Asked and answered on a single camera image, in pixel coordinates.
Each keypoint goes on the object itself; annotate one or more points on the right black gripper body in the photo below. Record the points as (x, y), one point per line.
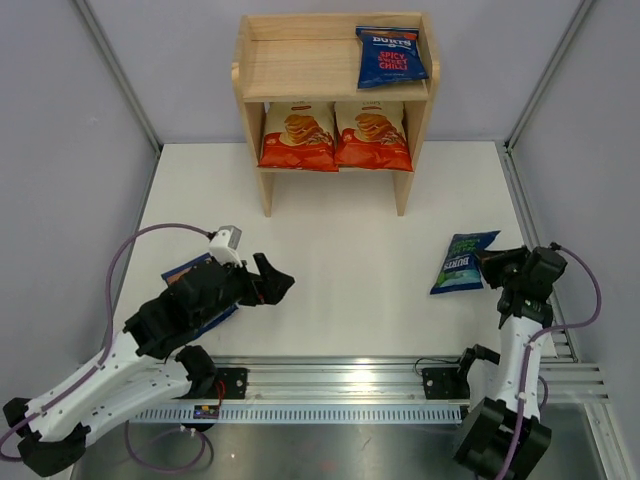
(515, 284)

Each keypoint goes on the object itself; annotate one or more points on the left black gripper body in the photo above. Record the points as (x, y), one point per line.
(240, 288)

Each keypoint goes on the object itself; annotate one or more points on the blue sea salt vinegar bag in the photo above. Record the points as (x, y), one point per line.
(460, 269)

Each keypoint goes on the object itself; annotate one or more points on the cassava chips bag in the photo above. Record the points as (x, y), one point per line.
(371, 136)
(299, 136)

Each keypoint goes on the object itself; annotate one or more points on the blue burts chilli bag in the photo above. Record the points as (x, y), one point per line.
(176, 273)
(389, 55)

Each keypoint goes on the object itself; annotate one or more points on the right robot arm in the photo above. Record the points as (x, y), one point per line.
(502, 436)

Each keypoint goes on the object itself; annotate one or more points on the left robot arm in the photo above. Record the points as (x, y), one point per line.
(152, 359)

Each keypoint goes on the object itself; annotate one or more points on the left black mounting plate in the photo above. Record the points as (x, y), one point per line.
(230, 383)

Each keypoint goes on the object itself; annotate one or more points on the black mounting plate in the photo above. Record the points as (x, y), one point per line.
(444, 383)
(230, 383)

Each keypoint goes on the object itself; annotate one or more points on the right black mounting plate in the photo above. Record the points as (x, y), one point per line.
(444, 383)

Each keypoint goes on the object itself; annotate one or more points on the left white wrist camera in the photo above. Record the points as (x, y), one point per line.
(223, 245)

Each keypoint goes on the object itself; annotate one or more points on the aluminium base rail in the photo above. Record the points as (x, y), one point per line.
(385, 380)

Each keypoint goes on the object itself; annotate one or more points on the white slotted cable duct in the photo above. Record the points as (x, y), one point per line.
(329, 414)

